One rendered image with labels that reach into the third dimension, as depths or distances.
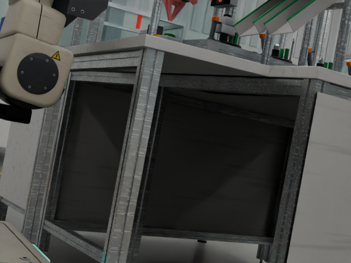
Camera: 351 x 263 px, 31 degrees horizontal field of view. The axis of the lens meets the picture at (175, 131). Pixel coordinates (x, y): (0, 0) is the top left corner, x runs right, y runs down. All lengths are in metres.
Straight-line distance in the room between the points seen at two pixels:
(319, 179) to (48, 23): 0.78
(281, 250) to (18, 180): 1.84
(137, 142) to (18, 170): 1.70
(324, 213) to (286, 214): 0.10
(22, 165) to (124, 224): 1.64
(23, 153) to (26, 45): 1.57
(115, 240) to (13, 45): 0.54
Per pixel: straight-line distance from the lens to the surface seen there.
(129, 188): 1.55
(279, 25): 2.00
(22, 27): 1.62
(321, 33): 3.50
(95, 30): 3.21
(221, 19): 2.32
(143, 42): 1.52
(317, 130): 1.57
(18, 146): 3.23
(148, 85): 1.54
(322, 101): 1.57
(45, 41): 1.64
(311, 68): 1.57
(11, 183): 3.25
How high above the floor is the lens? 0.64
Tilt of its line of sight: level
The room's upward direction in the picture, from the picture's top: 10 degrees clockwise
